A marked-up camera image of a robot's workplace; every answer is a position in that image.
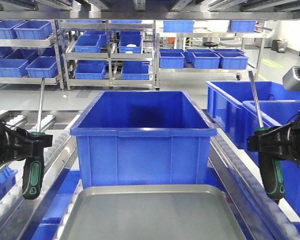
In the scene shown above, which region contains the large grey metal tray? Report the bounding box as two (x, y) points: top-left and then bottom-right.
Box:
(55, 184), (245, 240)

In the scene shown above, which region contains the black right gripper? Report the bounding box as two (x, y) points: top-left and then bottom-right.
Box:
(247, 111), (300, 167)

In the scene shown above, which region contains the left roller conveyor rail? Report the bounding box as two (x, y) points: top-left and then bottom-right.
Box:
(0, 115), (79, 240)

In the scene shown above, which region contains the middle steel shelf rack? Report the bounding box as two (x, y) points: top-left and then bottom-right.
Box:
(60, 20), (159, 90)

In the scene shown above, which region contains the roller conveyor rail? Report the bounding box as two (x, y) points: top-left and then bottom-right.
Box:
(209, 129), (300, 240)
(0, 115), (79, 240)

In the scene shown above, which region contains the blue bin lower left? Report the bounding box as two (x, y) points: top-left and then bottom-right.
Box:
(0, 167), (18, 200)

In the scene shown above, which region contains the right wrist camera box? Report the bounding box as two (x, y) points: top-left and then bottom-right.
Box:
(282, 66), (300, 91)

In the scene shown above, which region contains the right roller conveyor rail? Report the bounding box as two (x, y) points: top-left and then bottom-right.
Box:
(209, 129), (300, 240)

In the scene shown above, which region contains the grey waste bin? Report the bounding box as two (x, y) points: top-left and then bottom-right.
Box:
(277, 41), (288, 53)

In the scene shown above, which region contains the right steel shelf trolley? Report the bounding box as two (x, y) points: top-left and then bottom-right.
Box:
(155, 25), (274, 91)

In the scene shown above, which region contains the blue bin centre front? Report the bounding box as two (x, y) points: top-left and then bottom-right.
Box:
(70, 91), (217, 188)

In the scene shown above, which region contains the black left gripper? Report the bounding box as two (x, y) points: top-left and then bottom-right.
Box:
(0, 120), (53, 166)

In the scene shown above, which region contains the left steel shelf rack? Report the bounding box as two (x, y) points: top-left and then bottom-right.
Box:
(0, 19), (65, 90)

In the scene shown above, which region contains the steel shelf rack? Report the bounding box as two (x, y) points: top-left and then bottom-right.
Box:
(0, 19), (65, 90)
(60, 20), (159, 90)

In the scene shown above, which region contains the green black screwdriver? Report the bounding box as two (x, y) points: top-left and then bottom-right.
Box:
(248, 71), (285, 204)
(22, 78), (45, 200)

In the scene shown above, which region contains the blue bin right rear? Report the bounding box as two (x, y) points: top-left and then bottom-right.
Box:
(206, 80), (300, 149)

